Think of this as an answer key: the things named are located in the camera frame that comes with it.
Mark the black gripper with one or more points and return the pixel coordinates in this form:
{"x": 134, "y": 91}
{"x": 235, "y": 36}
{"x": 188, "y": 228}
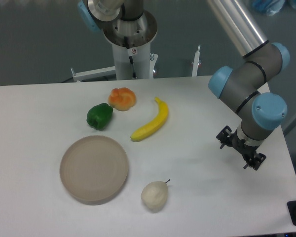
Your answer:
{"x": 253, "y": 159}

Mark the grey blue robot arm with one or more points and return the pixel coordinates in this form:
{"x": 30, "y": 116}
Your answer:
{"x": 238, "y": 88}

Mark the yellow banana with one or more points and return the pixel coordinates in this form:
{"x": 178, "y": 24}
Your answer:
{"x": 154, "y": 125}

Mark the pale white pear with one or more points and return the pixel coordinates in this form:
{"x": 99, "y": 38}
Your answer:
{"x": 154, "y": 195}

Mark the orange bread roll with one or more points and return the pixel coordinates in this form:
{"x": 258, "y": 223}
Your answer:
{"x": 122, "y": 99}

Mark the blue plastic bag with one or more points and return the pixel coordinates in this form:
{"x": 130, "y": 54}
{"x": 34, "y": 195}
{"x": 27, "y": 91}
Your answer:
{"x": 267, "y": 7}

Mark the green bell pepper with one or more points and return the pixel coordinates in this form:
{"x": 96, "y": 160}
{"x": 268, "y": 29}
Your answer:
{"x": 99, "y": 116}

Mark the beige round bowl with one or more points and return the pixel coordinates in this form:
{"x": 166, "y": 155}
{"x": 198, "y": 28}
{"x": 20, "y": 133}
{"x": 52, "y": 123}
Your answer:
{"x": 93, "y": 169}

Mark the white upright frame post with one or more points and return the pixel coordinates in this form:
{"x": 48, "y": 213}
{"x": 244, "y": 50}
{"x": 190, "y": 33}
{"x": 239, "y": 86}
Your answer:
{"x": 196, "y": 62}

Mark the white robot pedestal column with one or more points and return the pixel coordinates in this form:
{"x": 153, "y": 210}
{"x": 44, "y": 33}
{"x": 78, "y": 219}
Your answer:
{"x": 130, "y": 41}

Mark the white metal frame bracket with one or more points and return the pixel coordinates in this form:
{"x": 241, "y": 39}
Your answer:
{"x": 93, "y": 74}

